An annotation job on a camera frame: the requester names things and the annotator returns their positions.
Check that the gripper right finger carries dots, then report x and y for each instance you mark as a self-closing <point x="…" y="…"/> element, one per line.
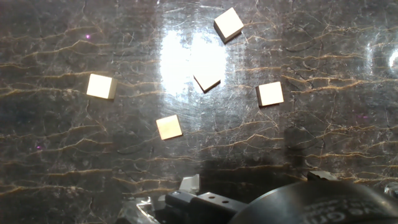
<point x="321" y="176"/>

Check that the small pale wooden cube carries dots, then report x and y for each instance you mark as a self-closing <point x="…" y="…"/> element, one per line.
<point x="207" y="83"/>
<point x="270" y="93"/>
<point x="228" y="23"/>
<point x="169" y="127"/>
<point x="99" y="86"/>

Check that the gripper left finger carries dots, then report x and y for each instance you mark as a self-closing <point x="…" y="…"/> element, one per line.
<point x="199" y="207"/>

